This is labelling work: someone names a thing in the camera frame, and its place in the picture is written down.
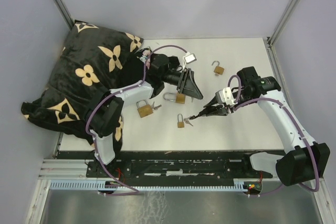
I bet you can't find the large padlock key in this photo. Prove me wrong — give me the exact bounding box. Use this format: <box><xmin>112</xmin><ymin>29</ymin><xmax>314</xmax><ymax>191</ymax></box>
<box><xmin>151</xmin><ymin>102</ymin><xmax>162</xmax><ymax>111</ymax></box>

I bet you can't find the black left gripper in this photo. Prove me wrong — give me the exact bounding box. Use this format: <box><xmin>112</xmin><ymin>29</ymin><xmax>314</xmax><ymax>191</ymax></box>
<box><xmin>161</xmin><ymin>68</ymin><xmax>203</xmax><ymax>100</ymax></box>

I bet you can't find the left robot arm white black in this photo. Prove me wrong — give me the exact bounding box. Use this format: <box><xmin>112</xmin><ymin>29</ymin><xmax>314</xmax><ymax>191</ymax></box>
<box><xmin>86</xmin><ymin>52</ymin><xmax>203</xmax><ymax>177</ymax></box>

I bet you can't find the small brass padlock long shackle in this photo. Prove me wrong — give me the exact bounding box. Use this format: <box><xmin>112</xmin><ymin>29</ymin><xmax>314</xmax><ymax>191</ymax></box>
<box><xmin>177</xmin><ymin>113</ymin><xmax>185</xmax><ymax>129</ymax></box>

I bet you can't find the small padlock key bunch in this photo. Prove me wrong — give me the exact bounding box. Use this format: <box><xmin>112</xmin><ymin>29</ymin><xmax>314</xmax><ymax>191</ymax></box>
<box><xmin>184</xmin><ymin>118</ymin><xmax>193</xmax><ymax>126</ymax></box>

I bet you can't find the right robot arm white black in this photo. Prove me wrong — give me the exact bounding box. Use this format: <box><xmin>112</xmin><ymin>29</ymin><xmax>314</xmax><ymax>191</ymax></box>
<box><xmin>190</xmin><ymin>67</ymin><xmax>330</xmax><ymax>192</ymax></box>

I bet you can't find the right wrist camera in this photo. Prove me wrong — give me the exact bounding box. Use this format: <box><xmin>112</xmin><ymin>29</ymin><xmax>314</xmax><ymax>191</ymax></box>
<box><xmin>215</xmin><ymin>87</ymin><xmax>236</xmax><ymax>106</ymax></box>

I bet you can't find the large brass padlock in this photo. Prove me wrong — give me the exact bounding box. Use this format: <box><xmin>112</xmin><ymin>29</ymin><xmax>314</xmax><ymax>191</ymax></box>
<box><xmin>136</xmin><ymin>100</ymin><xmax>153</xmax><ymax>118</ymax></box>

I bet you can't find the right aluminium corner post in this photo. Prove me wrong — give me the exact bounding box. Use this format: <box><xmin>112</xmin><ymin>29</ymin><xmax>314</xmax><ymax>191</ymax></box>
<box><xmin>267</xmin><ymin>0</ymin><xmax>300</xmax><ymax>48</ymax></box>

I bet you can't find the black printed garment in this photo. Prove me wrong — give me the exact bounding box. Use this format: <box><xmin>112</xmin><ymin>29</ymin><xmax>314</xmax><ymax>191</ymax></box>
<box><xmin>115</xmin><ymin>48</ymin><xmax>181</xmax><ymax>99</ymax></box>

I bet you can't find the black floral pillow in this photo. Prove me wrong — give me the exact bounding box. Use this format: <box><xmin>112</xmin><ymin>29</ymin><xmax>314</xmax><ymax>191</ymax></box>
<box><xmin>21</xmin><ymin>22</ymin><xmax>144</xmax><ymax>144</ymax></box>

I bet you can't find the brass padlock far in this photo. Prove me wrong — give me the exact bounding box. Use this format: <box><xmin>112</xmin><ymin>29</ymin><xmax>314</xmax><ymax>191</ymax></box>
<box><xmin>212</xmin><ymin>60</ymin><xmax>224</xmax><ymax>76</ymax></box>

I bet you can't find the light blue cable duct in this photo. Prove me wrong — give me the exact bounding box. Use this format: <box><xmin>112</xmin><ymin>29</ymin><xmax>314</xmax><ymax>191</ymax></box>
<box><xmin>49</xmin><ymin>176</ymin><xmax>259</xmax><ymax>191</ymax></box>

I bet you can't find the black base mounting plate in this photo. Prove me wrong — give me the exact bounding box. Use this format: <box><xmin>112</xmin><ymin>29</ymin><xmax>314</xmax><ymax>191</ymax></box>
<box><xmin>85</xmin><ymin>151</ymin><xmax>273</xmax><ymax>183</ymax></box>

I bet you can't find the medium brass padlock long shackle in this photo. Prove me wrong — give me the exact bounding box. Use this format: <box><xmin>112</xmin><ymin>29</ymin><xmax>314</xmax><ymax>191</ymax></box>
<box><xmin>163</xmin><ymin>92</ymin><xmax>186</xmax><ymax>104</ymax></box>

